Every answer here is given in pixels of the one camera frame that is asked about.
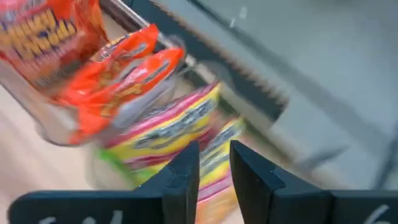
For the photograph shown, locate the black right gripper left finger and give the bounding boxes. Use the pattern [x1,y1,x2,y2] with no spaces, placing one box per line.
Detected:
[7,141,200,224]

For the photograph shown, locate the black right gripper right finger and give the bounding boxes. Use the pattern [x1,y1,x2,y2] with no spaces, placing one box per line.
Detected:
[229,139,398,224]

